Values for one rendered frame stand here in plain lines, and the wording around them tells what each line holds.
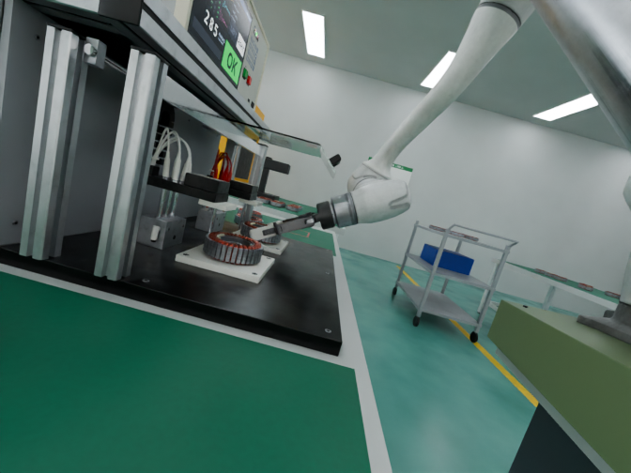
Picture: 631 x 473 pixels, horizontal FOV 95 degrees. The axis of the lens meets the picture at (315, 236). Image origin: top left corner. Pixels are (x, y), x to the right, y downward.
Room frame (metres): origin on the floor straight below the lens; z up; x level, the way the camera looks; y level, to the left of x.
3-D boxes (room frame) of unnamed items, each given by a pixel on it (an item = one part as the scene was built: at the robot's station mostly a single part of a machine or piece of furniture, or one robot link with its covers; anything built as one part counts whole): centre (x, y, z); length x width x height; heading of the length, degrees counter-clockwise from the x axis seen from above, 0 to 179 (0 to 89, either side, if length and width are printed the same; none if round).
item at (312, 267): (0.68, 0.16, 0.76); 0.64 x 0.47 x 0.02; 0
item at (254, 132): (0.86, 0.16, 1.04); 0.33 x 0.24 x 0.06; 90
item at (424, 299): (3.00, -1.40, 0.51); 1.01 x 0.60 x 1.01; 0
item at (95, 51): (0.68, 0.33, 1.04); 0.62 x 0.02 x 0.03; 0
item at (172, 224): (0.55, 0.29, 0.80); 0.07 x 0.05 x 0.06; 0
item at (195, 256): (0.55, 0.15, 0.78); 0.15 x 0.15 x 0.01; 0
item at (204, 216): (0.80, 0.29, 0.80); 0.07 x 0.05 x 0.06; 0
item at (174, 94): (0.68, 0.25, 1.03); 0.62 x 0.01 x 0.03; 0
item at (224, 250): (0.55, 0.15, 0.80); 0.11 x 0.11 x 0.04
